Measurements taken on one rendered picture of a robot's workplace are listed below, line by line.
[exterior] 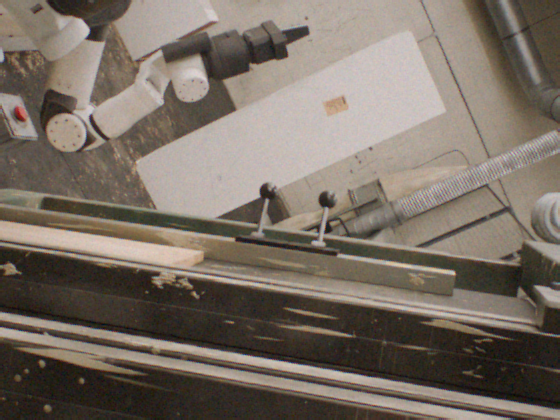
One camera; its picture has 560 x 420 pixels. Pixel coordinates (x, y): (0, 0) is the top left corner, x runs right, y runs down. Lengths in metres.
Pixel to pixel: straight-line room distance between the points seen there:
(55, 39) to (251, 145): 4.10
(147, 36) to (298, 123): 1.86
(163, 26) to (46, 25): 5.35
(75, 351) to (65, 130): 1.03
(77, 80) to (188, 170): 3.63
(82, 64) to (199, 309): 0.79
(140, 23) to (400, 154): 4.28
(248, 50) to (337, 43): 7.83
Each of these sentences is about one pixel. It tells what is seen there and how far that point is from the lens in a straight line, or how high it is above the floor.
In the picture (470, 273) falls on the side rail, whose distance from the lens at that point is 1.64.
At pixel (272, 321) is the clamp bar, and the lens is 0.81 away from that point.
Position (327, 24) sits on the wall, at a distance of 9.32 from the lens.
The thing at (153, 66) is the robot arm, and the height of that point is 1.33.
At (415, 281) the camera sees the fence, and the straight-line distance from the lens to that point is 1.40.
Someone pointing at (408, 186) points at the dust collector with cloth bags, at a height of 1.59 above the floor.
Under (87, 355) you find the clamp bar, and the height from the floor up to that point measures 1.48.
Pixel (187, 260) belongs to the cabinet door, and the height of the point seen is 1.30.
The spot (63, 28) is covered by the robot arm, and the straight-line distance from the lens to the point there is 0.95.
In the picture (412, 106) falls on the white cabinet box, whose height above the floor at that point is 1.87.
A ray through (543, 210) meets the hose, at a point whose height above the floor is 1.84.
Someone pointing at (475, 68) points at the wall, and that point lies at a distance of 9.43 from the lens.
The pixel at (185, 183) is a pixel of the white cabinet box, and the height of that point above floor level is 0.27.
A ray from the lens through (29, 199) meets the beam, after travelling 1.79.
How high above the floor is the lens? 1.72
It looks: 10 degrees down
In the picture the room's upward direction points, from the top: 66 degrees clockwise
